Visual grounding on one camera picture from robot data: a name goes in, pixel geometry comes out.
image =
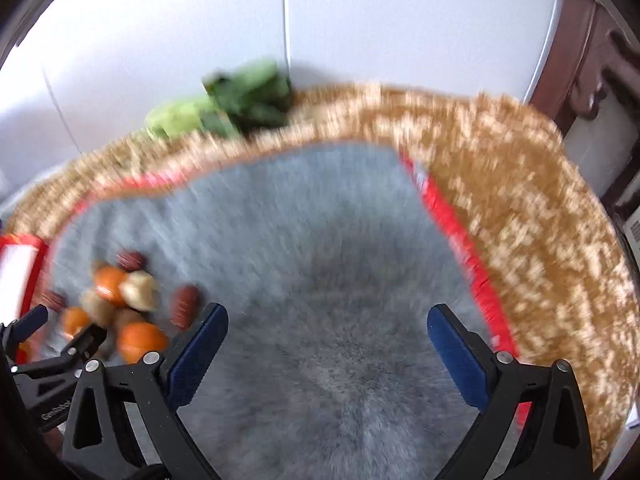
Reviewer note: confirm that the gold patterned tablecloth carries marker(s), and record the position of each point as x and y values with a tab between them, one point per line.
547	269

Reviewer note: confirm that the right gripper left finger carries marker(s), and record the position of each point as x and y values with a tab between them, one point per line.
124	423

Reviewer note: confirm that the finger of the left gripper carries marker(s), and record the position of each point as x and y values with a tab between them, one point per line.
20	330
74	355

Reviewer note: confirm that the pale sugarcane chunk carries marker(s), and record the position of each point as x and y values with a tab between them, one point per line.
138	290

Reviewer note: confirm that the brown kiwi fruit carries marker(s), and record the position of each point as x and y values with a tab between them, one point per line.
124	317
100	311

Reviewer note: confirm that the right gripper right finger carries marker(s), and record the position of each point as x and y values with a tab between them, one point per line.
554	442

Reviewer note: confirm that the green bok choy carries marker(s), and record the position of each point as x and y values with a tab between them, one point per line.
253	97

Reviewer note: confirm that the orange mandarin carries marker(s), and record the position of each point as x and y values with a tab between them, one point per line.
106	283
135	340
73	320

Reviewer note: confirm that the grey felt mat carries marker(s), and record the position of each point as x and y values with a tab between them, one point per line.
327	263

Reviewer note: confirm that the red white tray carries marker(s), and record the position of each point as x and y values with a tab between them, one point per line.
22	258

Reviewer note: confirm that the red jujube date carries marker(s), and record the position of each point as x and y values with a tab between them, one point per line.
185	304
53	300
131	261

